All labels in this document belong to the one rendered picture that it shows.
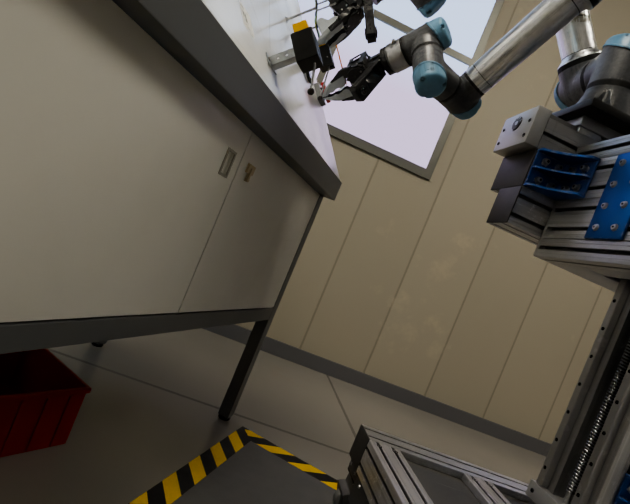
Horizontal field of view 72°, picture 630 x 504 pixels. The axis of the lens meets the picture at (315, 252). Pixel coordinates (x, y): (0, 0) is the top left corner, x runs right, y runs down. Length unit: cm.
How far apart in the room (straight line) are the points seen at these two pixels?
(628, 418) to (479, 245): 186
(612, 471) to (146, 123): 95
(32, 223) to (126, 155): 15
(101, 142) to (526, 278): 258
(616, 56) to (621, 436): 84
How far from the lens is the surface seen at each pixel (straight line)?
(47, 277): 64
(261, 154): 97
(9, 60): 54
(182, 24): 63
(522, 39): 118
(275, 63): 93
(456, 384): 282
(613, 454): 99
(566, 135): 116
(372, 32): 132
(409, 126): 258
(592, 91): 129
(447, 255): 263
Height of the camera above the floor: 62
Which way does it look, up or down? level
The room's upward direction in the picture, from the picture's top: 23 degrees clockwise
